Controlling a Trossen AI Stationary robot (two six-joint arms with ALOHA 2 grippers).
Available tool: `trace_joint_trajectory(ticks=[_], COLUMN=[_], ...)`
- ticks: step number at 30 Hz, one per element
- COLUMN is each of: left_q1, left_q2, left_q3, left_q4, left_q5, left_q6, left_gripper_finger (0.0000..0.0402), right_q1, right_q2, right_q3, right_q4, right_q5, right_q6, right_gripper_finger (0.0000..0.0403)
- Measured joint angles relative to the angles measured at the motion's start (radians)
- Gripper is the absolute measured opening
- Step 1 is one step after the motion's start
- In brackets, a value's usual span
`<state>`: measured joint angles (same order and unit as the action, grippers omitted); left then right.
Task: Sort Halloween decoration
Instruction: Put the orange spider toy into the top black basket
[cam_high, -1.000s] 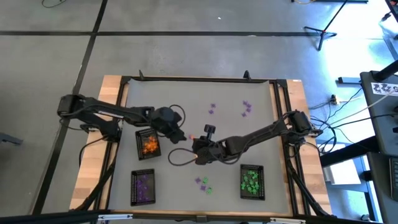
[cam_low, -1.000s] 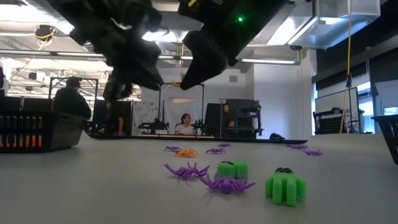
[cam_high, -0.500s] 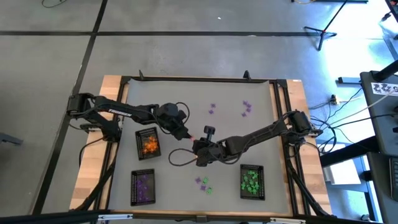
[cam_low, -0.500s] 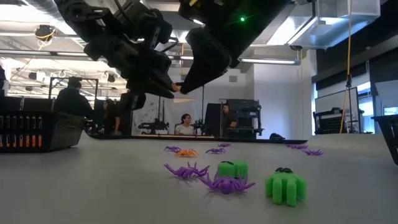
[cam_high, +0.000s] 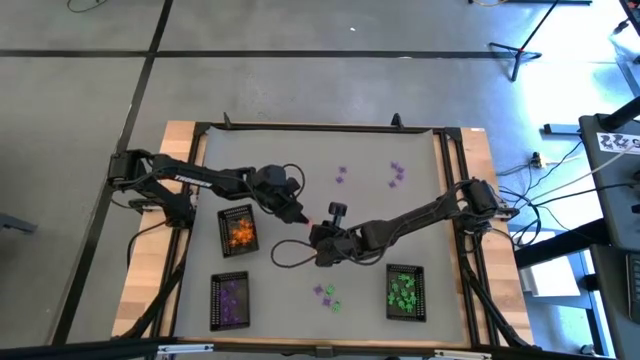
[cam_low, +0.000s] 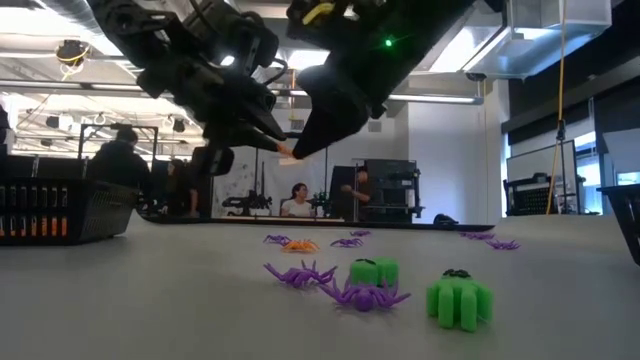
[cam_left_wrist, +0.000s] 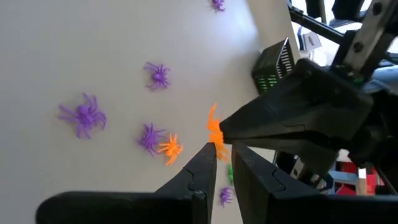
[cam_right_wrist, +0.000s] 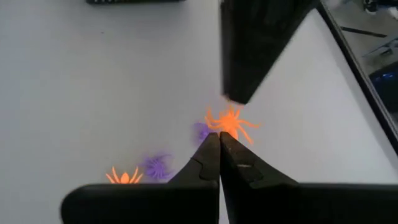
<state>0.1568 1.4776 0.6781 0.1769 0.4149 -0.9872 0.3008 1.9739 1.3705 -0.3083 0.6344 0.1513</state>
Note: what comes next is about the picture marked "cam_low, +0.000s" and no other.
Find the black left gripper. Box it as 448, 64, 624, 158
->
137, 54, 294, 154

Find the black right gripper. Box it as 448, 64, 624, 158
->
287, 0, 386, 160

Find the white backdrop cloth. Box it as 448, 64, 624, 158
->
264, 157, 326, 217

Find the person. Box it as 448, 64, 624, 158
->
279, 182, 317, 218
340, 167, 374, 221
85, 127, 152, 201
159, 158, 201, 217

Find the black equipment rack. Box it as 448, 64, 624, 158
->
364, 158, 425, 224

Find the white ceiling light tube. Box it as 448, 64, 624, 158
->
0, 78, 484, 105

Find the small green toy block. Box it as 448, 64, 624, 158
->
348, 257, 400, 287

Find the black plastic slotted basket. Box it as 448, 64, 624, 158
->
0, 177, 142, 246
597, 183, 640, 266

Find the white whiteboard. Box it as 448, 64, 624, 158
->
505, 140, 578, 184

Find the black perforated crate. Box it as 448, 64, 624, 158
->
503, 172, 552, 216

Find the green skeleton toy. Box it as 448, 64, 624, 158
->
425, 268, 495, 333

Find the black tripod stand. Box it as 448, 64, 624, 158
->
553, 119, 569, 214

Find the black rig frame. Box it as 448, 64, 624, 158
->
254, 147, 330, 219

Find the black aluminium table frame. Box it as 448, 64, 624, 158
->
142, 214, 496, 233

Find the black ceiling camera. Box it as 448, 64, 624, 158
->
54, 39, 91, 66

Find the grey ceiling duct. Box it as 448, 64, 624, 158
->
464, 0, 614, 81

